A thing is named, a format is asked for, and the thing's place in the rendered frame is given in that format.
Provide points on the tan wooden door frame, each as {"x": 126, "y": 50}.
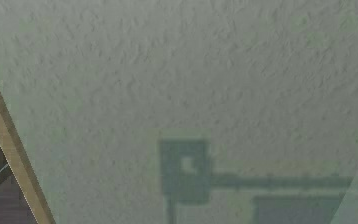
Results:
{"x": 7, "y": 146}

